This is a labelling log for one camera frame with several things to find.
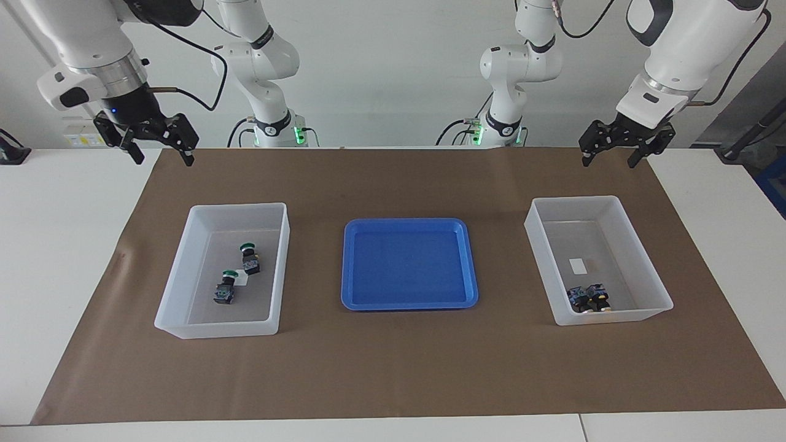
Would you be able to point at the blue plastic tray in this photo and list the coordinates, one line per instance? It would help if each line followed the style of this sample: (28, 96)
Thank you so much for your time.
(393, 270)

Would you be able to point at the yellow push button switch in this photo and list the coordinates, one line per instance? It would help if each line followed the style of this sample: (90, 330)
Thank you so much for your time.
(576, 298)
(597, 298)

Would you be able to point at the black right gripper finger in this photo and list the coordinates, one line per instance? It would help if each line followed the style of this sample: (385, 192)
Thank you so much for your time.
(183, 134)
(120, 130)

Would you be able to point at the white wall power strip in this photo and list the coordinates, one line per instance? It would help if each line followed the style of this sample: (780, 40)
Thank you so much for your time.
(77, 140)

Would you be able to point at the blue crate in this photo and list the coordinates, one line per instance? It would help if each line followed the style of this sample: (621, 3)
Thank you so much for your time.
(775, 184)

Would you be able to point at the translucent white plastic box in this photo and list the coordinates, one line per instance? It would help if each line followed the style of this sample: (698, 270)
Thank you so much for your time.
(626, 270)
(196, 313)

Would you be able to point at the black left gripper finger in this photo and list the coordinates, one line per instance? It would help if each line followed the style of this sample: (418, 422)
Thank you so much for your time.
(597, 136)
(662, 138)

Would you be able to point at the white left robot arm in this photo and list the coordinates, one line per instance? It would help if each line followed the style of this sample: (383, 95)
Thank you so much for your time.
(694, 43)

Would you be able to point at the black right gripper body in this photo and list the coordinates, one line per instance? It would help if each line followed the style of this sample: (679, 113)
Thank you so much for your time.
(134, 110)

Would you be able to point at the black tripod stand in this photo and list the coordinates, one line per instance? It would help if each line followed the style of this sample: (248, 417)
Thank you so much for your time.
(737, 147)

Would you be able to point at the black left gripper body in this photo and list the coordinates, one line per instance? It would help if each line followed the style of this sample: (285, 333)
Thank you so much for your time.
(635, 129)

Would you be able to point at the small white label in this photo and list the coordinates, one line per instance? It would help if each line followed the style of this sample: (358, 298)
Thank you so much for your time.
(244, 281)
(577, 266)

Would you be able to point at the green push button switch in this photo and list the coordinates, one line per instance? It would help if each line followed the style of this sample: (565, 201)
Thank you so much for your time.
(250, 265)
(224, 294)

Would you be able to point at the brown paper mat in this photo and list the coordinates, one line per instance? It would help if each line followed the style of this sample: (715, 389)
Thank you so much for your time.
(393, 368)

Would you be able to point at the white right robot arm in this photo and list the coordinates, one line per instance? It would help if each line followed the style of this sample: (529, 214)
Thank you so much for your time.
(86, 37)

